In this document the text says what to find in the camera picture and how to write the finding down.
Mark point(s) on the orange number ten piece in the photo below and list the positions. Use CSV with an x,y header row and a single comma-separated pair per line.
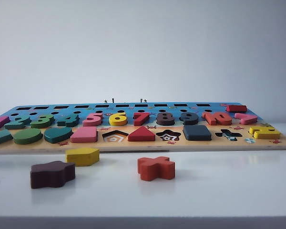
x,y
217,119

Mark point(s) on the dark slate number nine piece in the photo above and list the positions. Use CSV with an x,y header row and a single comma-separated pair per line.
x,y
189,120

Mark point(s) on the brown star shape piece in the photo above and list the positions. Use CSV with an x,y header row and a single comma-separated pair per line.
x,y
52,175

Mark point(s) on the yellow pentagon shape piece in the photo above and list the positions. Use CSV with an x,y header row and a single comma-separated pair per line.
x,y
82,157

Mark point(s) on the yellow number six piece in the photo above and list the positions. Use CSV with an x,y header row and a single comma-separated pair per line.
x,y
118,120

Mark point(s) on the pink square shape piece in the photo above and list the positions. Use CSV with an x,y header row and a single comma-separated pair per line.
x,y
84,136

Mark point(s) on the green circle shape piece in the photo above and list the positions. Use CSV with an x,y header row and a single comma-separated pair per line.
x,y
27,137

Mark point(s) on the blue wooden number puzzle board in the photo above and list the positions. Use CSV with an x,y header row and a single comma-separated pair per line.
x,y
205,144

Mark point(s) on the dark teal heart piece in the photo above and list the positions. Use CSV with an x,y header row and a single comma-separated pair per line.
x,y
58,136

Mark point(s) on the red triangle shape piece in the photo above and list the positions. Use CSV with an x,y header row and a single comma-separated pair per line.
x,y
141,136

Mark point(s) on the green number three piece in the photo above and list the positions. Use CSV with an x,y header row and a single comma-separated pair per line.
x,y
41,121

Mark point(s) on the red number seven piece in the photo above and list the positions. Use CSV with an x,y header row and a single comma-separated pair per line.
x,y
141,119

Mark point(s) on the pink angle sign piece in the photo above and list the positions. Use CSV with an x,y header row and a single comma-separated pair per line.
x,y
245,119

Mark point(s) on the teal trapezoid shape piece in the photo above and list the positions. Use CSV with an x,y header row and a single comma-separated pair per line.
x,y
0,138

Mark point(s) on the dark slate square cube piece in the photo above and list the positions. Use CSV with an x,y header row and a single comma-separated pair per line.
x,y
196,132

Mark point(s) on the red minus sign block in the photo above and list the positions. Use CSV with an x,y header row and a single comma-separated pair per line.
x,y
236,108

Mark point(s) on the orange plus shape piece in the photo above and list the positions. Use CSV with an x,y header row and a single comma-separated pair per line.
x,y
156,169

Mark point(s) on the teal number two piece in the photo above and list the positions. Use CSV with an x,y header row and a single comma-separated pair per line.
x,y
17,124

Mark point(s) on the pink number five piece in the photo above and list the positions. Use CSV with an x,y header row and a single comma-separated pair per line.
x,y
93,120

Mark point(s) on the brown number eight piece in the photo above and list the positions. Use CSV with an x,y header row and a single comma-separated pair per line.
x,y
165,120

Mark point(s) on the yellow math sign piece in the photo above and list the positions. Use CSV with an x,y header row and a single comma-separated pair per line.
x,y
264,133

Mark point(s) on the dark teal number four piece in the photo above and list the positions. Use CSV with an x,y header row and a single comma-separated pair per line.
x,y
68,121

